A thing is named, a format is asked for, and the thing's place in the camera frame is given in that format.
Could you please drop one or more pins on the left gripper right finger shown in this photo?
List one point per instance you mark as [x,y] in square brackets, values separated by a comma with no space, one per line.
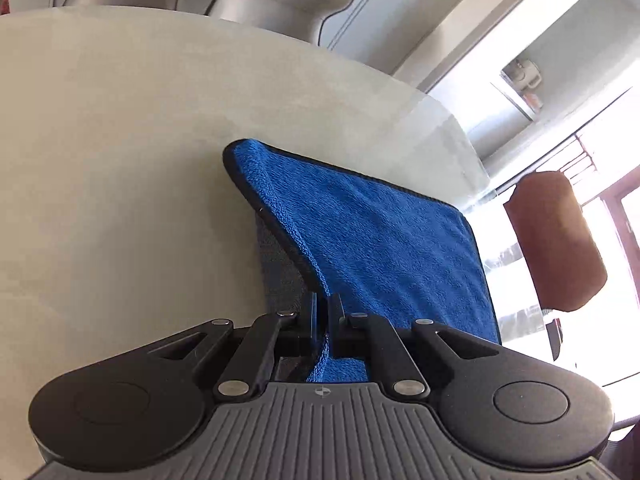
[372,339]

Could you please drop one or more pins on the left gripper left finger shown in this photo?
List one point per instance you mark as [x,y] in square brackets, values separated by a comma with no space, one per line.
[290,335]

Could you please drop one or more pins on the blue and grey microfibre towel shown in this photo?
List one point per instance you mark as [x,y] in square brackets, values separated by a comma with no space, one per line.
[384,249]

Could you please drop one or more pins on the brown leather chair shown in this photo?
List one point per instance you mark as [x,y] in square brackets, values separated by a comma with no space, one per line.
[562,258]

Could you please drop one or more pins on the white kettle on shelf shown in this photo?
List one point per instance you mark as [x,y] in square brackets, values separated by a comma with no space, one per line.
[524,74]

